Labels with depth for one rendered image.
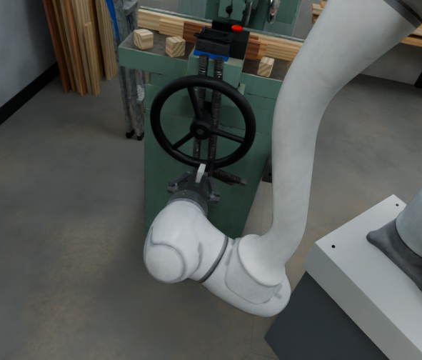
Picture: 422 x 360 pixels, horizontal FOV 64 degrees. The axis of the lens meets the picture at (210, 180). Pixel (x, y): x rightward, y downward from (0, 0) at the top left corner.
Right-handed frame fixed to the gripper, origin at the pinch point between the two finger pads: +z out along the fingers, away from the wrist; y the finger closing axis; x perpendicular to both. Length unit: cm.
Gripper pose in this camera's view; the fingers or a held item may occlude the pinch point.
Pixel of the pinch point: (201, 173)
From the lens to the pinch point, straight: 91.9
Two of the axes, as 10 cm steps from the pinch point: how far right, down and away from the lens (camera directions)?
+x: -1.9, 9.0, 4.0
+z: 1.1, -3.8, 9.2
